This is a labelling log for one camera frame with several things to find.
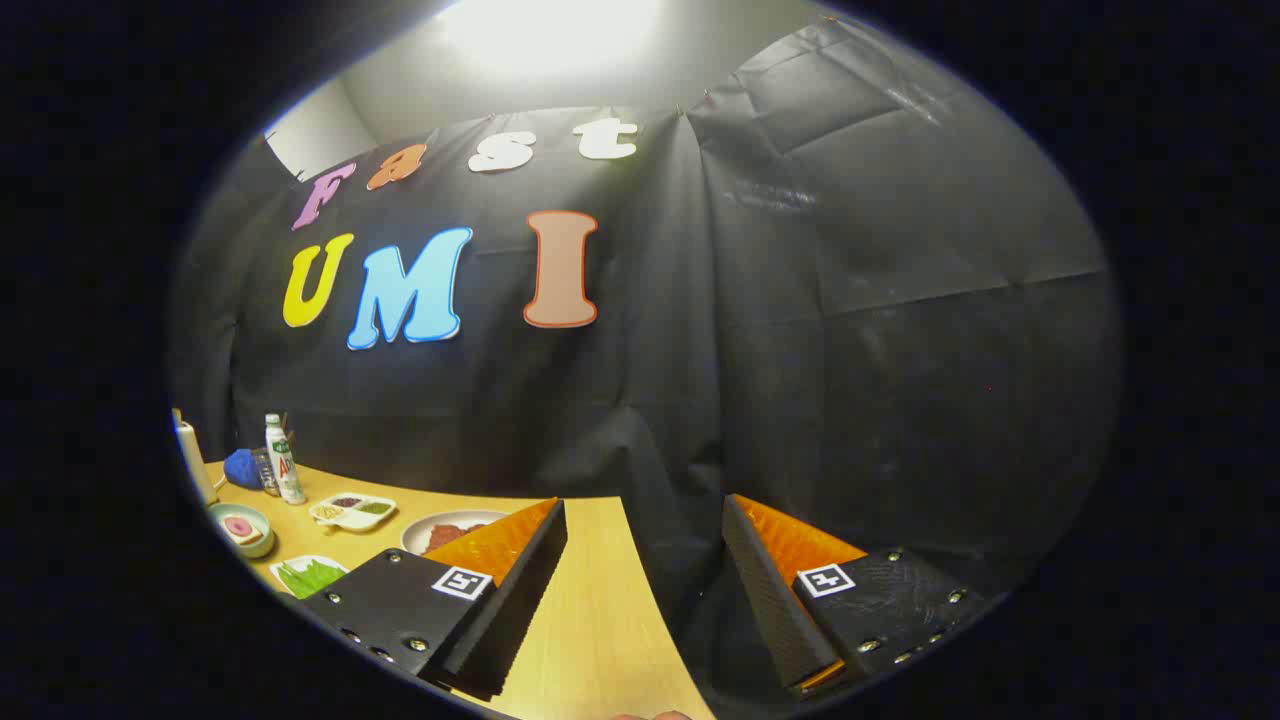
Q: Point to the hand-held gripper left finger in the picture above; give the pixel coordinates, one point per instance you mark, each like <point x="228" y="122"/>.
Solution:
<point x="520" y="590"/>

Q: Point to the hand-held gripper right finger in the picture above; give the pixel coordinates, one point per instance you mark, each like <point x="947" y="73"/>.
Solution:
<point x="765" y="600"/>

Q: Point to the green lettuce leaf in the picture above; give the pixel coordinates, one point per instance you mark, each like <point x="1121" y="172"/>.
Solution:
<point x="312" y="577"/>

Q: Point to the dark red meat slice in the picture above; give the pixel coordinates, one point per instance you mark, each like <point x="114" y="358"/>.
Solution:
<point x="445" y="535"/>

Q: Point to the round beige plate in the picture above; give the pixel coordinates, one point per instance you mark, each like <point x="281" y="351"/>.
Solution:
<point x="420" y="528"/>

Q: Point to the heap of green beans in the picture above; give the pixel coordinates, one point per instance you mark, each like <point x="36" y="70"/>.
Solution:
<point x="376" y="508"/>

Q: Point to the white divided dish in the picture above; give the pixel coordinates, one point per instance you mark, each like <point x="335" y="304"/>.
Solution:
<point x="352" y="520"/>

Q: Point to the heap of yellow soybeans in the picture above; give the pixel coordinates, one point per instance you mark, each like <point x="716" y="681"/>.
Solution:
<point x="329" y="512"/>

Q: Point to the white square plate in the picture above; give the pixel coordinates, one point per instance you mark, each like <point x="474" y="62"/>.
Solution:
<point x="292" y="566"/>

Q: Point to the black backdrop cloth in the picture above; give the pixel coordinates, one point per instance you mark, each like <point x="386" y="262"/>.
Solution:
<point x="800" y="350"/>

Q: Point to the pale green plate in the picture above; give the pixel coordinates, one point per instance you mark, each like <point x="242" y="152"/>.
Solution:
<point x="255" y="545"/>

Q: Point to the white bottle with green cap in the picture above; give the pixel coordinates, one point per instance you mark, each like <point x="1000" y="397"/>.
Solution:
<point x="284" y="460"/>

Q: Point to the clear utensil holder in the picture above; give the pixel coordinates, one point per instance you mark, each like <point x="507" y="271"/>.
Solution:
<point x="267" y="473"/>

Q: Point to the white bread slice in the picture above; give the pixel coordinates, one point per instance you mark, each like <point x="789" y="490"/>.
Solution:
<point x="245" y="538"/>

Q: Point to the pink ham slice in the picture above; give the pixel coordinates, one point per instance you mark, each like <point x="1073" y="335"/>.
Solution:
<point x="240" y="526"/>

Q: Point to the blue cloth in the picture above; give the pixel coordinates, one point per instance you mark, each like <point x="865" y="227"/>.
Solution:
<point x="240" y="468"/>

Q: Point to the white toaster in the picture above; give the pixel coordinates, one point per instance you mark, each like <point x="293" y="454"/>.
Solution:
<point x="192" y="460"/>

